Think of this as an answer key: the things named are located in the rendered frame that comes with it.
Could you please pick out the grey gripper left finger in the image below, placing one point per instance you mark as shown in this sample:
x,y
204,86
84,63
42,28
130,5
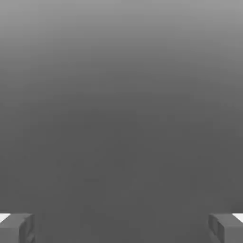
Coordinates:
x,y
13,229

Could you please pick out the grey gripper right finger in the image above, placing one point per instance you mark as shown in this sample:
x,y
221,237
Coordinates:
x,y
230,229

